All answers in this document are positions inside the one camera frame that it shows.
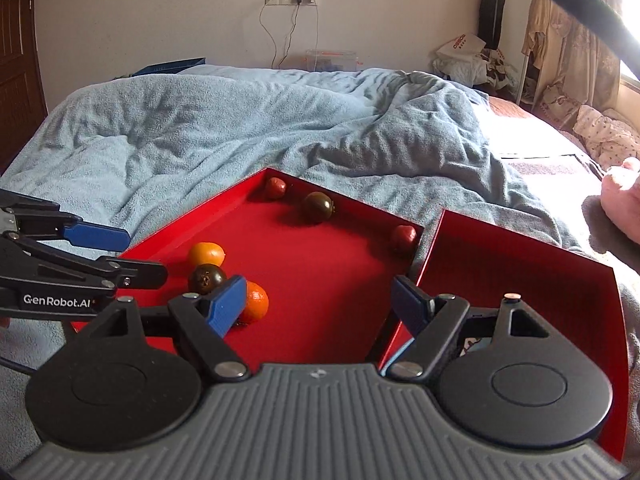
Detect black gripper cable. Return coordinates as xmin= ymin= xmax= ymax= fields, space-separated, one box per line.
xmin=0 ymin=354 xmax=39 ymax=376

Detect blue blanket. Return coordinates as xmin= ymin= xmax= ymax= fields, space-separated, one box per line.
xmin=0 ymin=64 xmax=601 ymax=411

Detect pink plush toy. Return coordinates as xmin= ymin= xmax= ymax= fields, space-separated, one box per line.
xmin=600 ymin=156 xmax=640 ymax=246

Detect brown wooden door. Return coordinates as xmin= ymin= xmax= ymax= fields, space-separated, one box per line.
xmin=0 ymin=0 xmax=49 ymax=173

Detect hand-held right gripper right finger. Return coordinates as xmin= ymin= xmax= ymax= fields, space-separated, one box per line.
xmin=387 ymin=275 xmax=556 ymax=381

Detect pink bed sheet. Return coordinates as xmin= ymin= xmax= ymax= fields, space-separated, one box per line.
xmin=475 ymin=94 xmax=603 ymax=183

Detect pile of clothes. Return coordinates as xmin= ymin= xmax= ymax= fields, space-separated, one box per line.
xmin=432 ymin=50 xmax=523 ymax=95

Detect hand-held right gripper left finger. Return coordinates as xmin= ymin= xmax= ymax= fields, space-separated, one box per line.
xmin=82 ymin=276 xmax=251 ymax=381

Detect blue box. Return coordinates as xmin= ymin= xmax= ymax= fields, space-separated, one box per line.
xmin=131 ymin=57 xmax=207 ymax=77

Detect white shopping bag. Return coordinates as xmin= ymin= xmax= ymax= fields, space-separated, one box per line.
xmin=434 ymin=33 xmax=486 ymax=63

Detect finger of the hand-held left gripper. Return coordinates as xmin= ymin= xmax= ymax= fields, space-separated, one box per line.
xmin=0 ymin=232 xmax=169 ymax=297
xmin=0 ymin=189 xmax=132 ymax=254

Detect orange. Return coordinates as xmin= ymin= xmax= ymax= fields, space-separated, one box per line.
xmin=187 ymin=241 xmax=226 ymax=268
xmin=239 ymin=281 xmax=270 ymax=324

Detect white rack pole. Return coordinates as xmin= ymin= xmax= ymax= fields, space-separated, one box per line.
xmin=517 ymin=54 xmax=531 ymax=107

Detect large red tray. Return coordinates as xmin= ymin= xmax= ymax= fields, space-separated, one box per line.
xmin=70 ymin=166 xmax=426 ymax=367

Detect floral cloth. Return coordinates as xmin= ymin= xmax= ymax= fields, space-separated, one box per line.
xmin=572 ymin=105 xmax=640 ymax=169

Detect beige hanging clothes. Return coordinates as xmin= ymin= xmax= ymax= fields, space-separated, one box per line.
xmin=522 ymin=0 xmax=623 ymax=128

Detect clear plastic storage box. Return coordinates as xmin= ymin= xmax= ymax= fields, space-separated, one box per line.
xmin=305 ymin=49 xmax=362 ymax=74

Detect dark hanging garment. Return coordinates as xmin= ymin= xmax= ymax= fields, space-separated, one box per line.
xmin=477 ymin=0 xmax=506 ymax=53

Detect dark green tomato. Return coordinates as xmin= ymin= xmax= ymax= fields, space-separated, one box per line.
xmin=302 ymin=191 xmax=335 ymax=222
xmin=188 ymin=263 xmax=227 ymax=295

